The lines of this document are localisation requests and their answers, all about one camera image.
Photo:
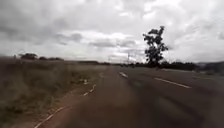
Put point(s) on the dark bushes beyond grass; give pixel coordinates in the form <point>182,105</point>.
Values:
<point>33,56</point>

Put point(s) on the white painted edge line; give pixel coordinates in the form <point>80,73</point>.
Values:
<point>50,116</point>

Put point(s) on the utility pole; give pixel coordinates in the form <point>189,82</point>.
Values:
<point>128,58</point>

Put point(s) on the dark grey asphalt road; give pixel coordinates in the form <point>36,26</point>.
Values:
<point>133,103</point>

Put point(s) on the tall dark tree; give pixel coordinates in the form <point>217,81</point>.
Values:
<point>154,46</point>

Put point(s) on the dry tall grass verge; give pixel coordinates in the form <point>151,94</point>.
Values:
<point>30,83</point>

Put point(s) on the white dashed centre line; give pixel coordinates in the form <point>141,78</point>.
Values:
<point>171,82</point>

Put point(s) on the dark distant tree line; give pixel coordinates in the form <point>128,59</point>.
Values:
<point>186,65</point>

